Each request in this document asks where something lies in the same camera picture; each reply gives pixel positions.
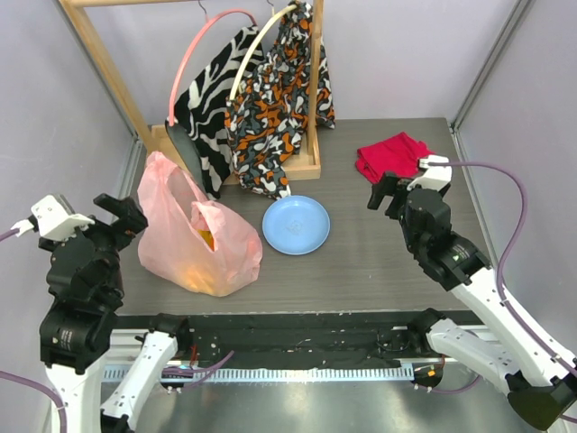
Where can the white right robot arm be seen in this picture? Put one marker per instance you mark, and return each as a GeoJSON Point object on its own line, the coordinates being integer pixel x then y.
{"type": "Point", "coordinates": [532, 369]}

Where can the aluminium frame rail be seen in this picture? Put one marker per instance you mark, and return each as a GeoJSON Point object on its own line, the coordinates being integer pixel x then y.
{"type": "Point", "coordinates": [126, 342]}

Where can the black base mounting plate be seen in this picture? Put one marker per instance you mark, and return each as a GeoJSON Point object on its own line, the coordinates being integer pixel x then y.
{"type": "Point", "coordinates": [293, 341]}

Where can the orange camouflage cloth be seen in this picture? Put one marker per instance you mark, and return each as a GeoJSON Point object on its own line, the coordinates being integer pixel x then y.
{"type": "Point", "coordinates": [266, 118]}

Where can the red folded cloth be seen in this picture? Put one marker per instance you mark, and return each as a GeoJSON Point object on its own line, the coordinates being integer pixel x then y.
{"type": "Point", "coordinates": [398, 154]}

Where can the pink peach plastic bag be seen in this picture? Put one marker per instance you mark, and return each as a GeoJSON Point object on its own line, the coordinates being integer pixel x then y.
{"type": "Point", "coordinates": [170, 247]}

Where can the wooden clothes rack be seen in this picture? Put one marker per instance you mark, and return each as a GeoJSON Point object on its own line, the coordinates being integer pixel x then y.
{"type": "Point", "coordinates": [305, 166]}

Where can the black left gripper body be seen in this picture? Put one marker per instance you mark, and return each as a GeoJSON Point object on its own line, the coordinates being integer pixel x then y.
{"type": "Point", "coordinates": [115, 235]}

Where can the zebra pattern cloth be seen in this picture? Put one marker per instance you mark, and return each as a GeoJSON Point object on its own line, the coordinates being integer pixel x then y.
{"type": "Point", "coordinates": [198, 132]}

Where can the yellow banana bunch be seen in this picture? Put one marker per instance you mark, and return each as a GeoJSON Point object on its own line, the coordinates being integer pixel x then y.
{"type": "Point", "coordinates": [207, 236]}

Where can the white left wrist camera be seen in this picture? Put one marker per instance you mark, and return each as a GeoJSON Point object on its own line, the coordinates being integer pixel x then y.
{"type": "Point", "coordinates": [53, 218]}

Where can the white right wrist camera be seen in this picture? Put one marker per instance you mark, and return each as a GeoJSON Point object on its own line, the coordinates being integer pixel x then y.
{"type": "Point", "coordinates": [434, 173]}

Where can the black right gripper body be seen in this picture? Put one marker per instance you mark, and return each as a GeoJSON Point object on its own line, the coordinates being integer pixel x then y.
{"type": "Point", "coordinates": [392, 195]}

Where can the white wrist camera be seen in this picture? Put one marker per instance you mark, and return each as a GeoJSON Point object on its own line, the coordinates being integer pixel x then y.
{"type": "Point", "coordinates": [53, 218]}
{"type": "Point", "coordinates": [434, 173]}

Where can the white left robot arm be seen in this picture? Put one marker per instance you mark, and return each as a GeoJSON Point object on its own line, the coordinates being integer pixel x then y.
{"type": "Point", "coordinates": [85, 281]}

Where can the light blue plate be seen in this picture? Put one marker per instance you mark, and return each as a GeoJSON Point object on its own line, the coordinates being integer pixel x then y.
{"type": "Point", "coordinates": [296, 225]}

